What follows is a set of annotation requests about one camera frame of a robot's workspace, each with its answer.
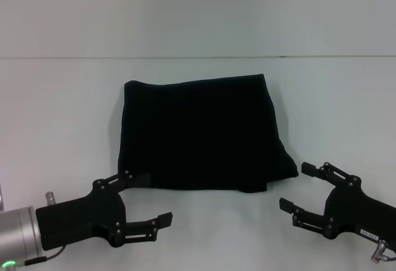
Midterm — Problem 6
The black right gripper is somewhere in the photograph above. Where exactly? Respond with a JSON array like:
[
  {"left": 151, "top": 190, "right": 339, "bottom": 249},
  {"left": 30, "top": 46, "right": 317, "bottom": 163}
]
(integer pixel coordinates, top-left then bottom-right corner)
[{"left": 278, "top": 161, "right": 396, "bottom": 244}]

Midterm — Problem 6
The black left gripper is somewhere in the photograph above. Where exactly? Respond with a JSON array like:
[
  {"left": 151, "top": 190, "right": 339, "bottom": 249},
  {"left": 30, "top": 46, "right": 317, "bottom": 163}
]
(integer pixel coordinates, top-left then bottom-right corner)
[{"left": 35, "top": 170, "right": 173, "bottom": 252}]

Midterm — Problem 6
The black shirt with FREE print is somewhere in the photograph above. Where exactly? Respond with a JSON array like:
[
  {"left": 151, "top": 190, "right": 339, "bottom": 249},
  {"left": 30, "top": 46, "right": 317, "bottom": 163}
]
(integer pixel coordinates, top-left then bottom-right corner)
[{"left": 117, "top": 73, "right": 299, "bottom": 194}]

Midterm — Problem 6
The right gripper cable with plug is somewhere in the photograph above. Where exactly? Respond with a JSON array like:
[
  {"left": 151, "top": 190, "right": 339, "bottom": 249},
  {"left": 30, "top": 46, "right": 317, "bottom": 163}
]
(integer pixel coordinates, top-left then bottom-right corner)
[{"left": 370, "top": 238, "right": 396, "bottom": 265}]

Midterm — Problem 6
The gripper cable with plug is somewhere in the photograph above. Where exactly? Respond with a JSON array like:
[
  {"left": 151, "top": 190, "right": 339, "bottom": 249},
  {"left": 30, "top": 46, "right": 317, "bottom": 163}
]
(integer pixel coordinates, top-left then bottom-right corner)
[
  {"left": 24, "top": 191, "right": 66, "bottom": 267},
  {"left": 370, "top": 238, "right": 396, "bottom": 265}
]

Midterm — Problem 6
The left gripper cable with plug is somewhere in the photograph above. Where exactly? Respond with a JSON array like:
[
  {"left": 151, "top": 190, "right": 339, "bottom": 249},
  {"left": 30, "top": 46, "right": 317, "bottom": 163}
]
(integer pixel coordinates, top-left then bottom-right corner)
[{"left": 24, "top": 191, "right": 66, "bottom": 267}]

